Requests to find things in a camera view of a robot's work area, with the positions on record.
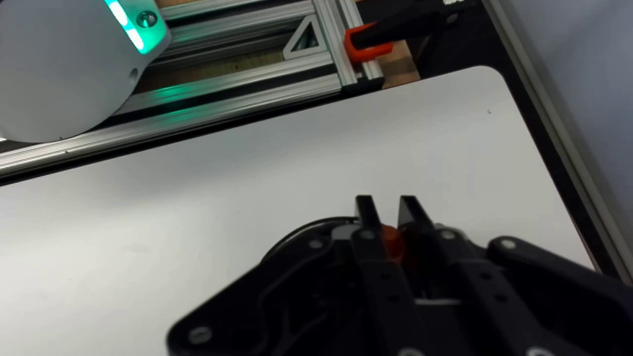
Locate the red sharpie marker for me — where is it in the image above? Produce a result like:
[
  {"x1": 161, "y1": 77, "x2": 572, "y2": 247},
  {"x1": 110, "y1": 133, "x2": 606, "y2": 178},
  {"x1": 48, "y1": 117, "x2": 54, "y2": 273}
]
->
[{"x1": 381, "y1": 224, "x2": 406, "y2": 265}]

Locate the white robot base green light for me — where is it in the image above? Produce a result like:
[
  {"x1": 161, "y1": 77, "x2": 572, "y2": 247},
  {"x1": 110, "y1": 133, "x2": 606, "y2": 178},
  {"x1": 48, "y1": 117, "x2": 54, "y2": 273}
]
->
[{"x1": 0, "y1": 0, "x2": 173, "y2": 144}]

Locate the aluminium profile post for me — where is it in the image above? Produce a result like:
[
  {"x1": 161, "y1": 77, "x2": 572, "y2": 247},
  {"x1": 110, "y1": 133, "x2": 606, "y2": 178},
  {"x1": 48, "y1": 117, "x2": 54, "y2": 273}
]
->
[{"x1": 483, "y1": 0, "x2": 633, "y2": 287}]

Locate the aluminium extrusion frame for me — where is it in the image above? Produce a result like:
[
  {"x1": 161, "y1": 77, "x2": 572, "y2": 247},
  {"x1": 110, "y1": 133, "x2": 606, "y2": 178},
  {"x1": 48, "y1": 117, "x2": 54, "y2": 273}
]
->
[{"x1": 0, "y1": 0, "x2": 388, "y2": 188}]

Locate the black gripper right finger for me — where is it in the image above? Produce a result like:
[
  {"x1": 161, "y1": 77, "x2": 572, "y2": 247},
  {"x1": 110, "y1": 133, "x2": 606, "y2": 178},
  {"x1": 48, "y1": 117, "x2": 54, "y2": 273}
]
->
[{"x1": 398, "y1": 194, "x2": 633, "y2": 356}]

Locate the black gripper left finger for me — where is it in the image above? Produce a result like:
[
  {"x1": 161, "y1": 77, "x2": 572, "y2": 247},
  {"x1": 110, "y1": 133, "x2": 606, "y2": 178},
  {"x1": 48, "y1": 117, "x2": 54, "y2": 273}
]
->
[{"x1": 167, "y1": 194, "x2": 426, "y2": 356}]

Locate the wooden block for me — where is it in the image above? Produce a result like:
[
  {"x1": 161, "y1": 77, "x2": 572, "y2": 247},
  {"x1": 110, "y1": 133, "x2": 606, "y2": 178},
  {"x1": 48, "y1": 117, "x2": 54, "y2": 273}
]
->
[{"x1": 377, "y1": 38, "x2": 422, "y2": 89}]

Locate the orange clamp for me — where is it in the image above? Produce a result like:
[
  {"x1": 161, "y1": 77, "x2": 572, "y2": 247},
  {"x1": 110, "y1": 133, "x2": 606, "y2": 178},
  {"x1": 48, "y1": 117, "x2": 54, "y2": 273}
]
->
[{"x1": 343, "y1": 20, "x2": 400, "y2": 65}]

